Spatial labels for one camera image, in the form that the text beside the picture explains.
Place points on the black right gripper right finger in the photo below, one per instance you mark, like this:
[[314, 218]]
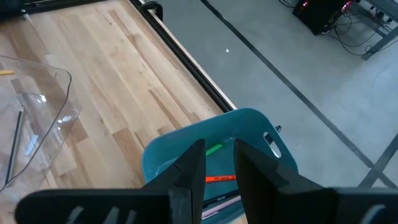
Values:
[[280, 202]]

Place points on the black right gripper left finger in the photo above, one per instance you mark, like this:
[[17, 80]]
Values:
[[180, 202]]

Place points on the dark blue pen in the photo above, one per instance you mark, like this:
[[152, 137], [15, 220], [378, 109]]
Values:
[[219, 199]]

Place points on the lilac click pen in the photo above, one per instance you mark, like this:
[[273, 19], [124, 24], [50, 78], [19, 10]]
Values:
[[222, 207]]

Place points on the neon orange pen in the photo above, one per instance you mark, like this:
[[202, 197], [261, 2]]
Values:
[[220, 179]]

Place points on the green pen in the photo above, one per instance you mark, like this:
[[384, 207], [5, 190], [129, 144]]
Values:
[[214, 149]]

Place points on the yellow pencil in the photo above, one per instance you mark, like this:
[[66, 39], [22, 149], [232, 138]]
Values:
[[6, 72]]

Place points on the teal plastic bin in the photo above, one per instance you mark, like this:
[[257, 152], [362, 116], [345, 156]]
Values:
[[248, 121]]

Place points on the clear plastic bin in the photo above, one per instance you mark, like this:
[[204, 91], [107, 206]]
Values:
[[46, 102]]

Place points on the grey metal rack leg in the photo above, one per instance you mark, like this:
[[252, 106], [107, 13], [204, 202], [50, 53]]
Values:
[[381, 43]]

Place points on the black computer box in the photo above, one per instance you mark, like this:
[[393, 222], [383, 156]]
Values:
[[320, 15]]

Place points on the black frame clamp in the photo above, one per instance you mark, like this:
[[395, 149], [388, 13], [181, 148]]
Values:
[[152, 7], [277, 128]]

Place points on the black aluminium table frame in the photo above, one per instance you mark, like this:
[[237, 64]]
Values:
[[194, 69]]

